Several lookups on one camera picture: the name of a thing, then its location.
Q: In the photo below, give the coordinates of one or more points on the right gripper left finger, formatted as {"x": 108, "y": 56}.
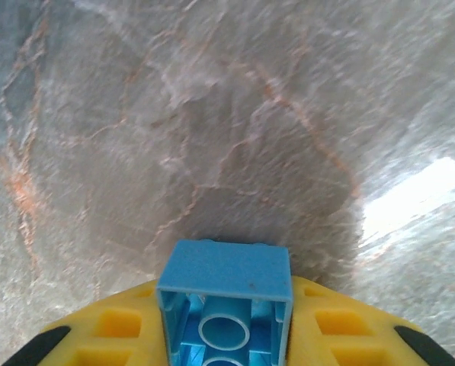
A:
{"x": 109, "y": 324}

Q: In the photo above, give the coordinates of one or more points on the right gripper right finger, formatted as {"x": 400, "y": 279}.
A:
{"x": 345, "y": 328}

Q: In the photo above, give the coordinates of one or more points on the small light blue lego brick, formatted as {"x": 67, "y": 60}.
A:
{"x": 227, "y": 267}

